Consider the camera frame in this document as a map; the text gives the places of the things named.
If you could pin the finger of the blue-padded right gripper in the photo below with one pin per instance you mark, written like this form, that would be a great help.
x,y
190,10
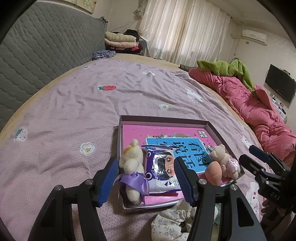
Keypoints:
x,y
254,166
261,152

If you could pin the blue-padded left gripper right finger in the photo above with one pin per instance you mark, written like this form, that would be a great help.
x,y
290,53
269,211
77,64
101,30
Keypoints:
x,y
187,179

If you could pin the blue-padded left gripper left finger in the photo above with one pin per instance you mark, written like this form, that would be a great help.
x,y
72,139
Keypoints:
x,y
105,179

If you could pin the cream bear purple dress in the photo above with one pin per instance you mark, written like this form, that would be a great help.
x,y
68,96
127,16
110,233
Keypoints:
x,y
132,181

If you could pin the peach squishy toy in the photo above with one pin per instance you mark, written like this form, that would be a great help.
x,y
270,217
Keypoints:
x,y
213,173

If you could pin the purple frog wet wipes pack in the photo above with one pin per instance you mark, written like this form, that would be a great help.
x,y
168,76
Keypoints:
x,y
159,168

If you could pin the beige bear pink dress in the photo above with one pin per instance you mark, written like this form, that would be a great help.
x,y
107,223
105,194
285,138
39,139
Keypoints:
x,y
230,166

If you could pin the white floral scrunchie cloth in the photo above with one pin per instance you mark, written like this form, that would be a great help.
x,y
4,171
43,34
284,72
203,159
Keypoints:
x,y
174,223

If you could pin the person's right hand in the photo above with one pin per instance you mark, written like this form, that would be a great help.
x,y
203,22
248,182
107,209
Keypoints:
x,y
269,207

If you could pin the pink quilted duvet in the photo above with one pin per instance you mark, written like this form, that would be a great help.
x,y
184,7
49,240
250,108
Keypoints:
x,y
256,109

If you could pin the shallow grey cardboard box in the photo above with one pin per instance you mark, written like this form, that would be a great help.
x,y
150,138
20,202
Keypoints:
x,y
166,138

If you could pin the lilac patterned bed sheet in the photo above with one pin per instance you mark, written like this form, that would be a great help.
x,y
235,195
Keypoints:
x,y
67,134

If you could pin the green blanket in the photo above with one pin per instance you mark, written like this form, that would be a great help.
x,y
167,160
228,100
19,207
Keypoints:
x,y
234,69

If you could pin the dark floral cloth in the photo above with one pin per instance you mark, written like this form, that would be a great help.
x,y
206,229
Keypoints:
x,y
103,54

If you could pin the stack of folded clothes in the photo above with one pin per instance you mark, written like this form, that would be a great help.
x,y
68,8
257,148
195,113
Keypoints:
x,y
128,42

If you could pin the white curtains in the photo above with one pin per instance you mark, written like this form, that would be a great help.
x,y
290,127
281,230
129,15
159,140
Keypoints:
x,y
184,32

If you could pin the grey quilted headboard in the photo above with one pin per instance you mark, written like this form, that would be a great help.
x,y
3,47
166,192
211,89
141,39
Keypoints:
x,y
46,41

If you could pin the black wall television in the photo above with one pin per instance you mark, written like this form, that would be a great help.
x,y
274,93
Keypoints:
x,y
281,83

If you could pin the white wall air conditioner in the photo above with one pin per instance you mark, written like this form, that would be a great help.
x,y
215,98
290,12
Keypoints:
x,y
256,36

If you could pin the floral wall painting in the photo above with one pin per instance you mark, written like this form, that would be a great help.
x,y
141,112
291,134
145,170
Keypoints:
x,y
85,4

